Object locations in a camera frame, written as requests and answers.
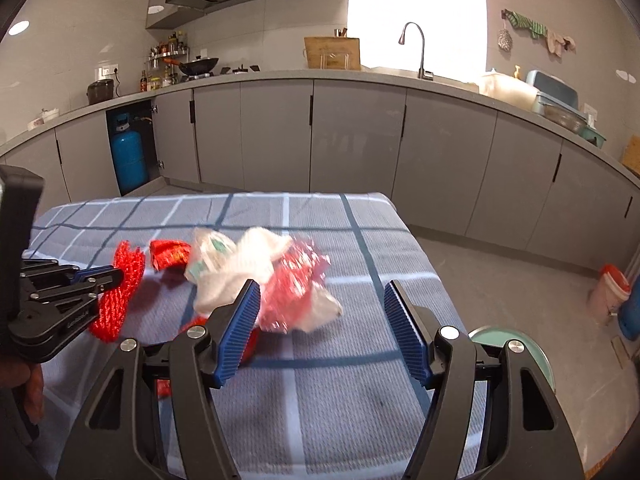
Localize blue plaid tablecloth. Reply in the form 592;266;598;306
28;193;461;479

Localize red snack wrapper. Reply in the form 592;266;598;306
149;240;191;271

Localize person's left hand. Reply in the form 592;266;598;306
0;356;44;425

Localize white green printed plastic bag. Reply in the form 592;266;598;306
184;228;236;284

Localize white paper towel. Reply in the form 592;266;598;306
192;226;345;334

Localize steel bowl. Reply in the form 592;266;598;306
541;104;587;134

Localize pink bucket red lid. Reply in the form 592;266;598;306
587;263;631;325

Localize wooden cutting board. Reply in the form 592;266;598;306
304;37;361;70

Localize black wok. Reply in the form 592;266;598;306
178;58;218;77

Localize spice rack with bottles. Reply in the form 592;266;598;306
139;30;190;91

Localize blue gas cylinder on floor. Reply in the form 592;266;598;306
617;280;640;341

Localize chrome kitchen faucet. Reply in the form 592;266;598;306
396;21;435;81

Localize green plastic tray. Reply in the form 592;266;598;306
579;126;606;148

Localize red plastic bag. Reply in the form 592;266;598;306
256;238;343;334

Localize white plastic container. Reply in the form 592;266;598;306
477;72;538;112

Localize black rice cooker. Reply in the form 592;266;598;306
87;78;115;105

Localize green round basin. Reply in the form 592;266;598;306
469;326;556;392

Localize blue gas cylinder in cabinet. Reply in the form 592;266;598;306
111;113;149;194

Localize red mesh net bag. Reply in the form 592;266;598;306
89;240;145;344

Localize green hanging cloth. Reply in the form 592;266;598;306
501;9;548;39

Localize small wooden board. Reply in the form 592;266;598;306
620;136;640;176

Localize blue dish rack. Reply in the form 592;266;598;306
526;70;579;110

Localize grey kitchen cabinets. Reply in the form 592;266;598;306
1;72;639;270

